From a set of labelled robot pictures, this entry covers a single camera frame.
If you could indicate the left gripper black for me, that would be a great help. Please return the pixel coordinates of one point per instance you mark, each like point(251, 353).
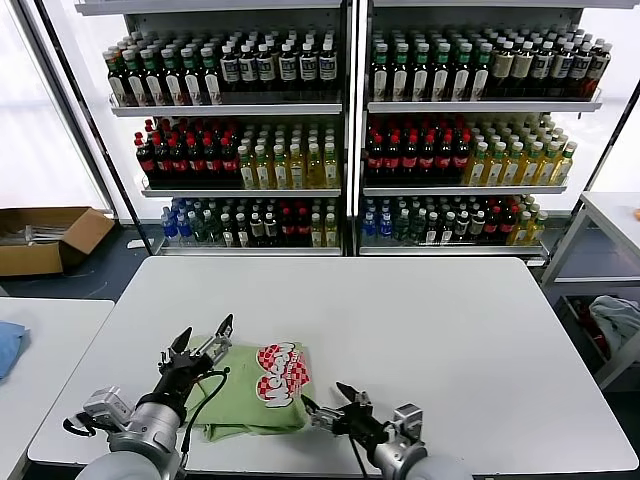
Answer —
point(180, 377)

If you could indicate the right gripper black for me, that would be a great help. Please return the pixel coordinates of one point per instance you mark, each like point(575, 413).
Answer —
point(365, 425)

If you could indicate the light green t-shirt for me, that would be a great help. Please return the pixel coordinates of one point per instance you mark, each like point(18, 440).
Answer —
point(235, 405)

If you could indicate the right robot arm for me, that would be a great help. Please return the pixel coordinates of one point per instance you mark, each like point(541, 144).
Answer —
point(400, 457)

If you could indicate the dark green drink bottle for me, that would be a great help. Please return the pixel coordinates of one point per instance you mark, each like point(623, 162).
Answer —
point(213, 230)
point(402, 229)
point(200, 230)

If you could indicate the white cap dark bottle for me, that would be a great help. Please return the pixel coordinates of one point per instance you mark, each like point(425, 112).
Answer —
point(270, 230)
point(447, 230)
point(242, 232)
point(432, 230)
point(477, 228)
point(256, 230)
point(462, 229)
point(227, 232)

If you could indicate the blue water bottle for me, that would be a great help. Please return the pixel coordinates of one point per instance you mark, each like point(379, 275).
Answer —
point(369, 226)
point(184, 227)
point(168, 227)
point(385, 226)

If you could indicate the small white floor object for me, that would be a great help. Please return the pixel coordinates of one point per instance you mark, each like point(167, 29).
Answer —
point(134, 244)

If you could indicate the red cap cola bottle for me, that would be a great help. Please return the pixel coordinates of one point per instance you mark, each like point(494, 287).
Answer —
point(229, 162)
point(375, 160)
point(212, 162)
point(144, 162)
point(178, 162)
point(287, 229)
point(443, 160)
point(195, 162)
point(460, 160)
point(302, 229)
point(492, 227)
point(392, 160)
point(161, 162)
point(507, 226)
point(426, 160)
point(410, 160)

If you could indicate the yellow drink bottle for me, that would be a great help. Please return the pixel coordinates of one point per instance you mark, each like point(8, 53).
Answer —
point(314, 169)
point(280, 170)
point(297, 170)
point(548, 167)
point(521, 231)
point(330, 169)
point(531, 167)
point(563, 166)
point(536, 230)
point(495, 167)
point(317, 232)
point(513, 167)
point(246, 170)
point(476, 167)
point(331, 232)
point(262, 170)

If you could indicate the blue folded cloth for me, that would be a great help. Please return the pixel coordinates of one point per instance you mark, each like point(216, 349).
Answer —
point(10, 350)

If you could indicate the brown cardboard box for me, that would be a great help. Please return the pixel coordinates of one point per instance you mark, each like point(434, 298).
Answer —
point(30, 260)

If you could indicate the clear plastic packs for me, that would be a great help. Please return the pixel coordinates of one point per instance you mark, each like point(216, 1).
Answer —
point(45, 234)

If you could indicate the white metal drink shelf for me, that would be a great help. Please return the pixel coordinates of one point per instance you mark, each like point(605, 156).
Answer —
point(475, 107)
point(225, 111)

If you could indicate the dark storage bin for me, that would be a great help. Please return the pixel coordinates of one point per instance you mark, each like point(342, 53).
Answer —
point(575, 325)

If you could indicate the green cap dark tea bottle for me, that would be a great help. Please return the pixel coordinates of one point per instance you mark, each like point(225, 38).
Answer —
point(400, 77)
point(135, 85)
point(441, 77)
point(461, 77)
point(153, 85)
point(212, 85)
point(172, 85)
point(116, 85)
point(420, 77)
point(380, 77)
point(192, 85)
point(481, 77)

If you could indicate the red fabric item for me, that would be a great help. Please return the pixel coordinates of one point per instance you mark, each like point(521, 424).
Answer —
point(601, 344)

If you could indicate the blue white label dark bottle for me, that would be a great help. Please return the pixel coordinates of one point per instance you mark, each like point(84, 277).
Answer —
point(327, 68)
point(288, 69)
point(248, 70)
point(561, 67)
point(598, 70)
point(229, 70)
point(265, 70)
point(542, 67)
point(580, 69)
point(308, 69)

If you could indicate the grey crumpled cloth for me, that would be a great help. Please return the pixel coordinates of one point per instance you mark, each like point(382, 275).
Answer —
point(617, 320)

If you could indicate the beige label dark bottle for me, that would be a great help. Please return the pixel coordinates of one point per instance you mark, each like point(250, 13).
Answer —
point(522, 67)
point(502, 67)

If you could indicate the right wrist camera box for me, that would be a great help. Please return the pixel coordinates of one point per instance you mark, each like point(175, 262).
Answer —
point(409, 420)

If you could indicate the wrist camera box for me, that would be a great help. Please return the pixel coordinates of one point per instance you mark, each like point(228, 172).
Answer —
point(107, 405)
point(409, 420)

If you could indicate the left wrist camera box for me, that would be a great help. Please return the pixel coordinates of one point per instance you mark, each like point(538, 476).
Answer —
point(107, 405)

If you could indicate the black slanted frame post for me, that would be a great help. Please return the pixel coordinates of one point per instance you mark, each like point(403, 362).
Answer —
point(78, 100)
point(604, 150)

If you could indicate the white metal frame table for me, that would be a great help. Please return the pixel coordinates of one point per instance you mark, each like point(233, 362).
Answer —
point(600, 205)

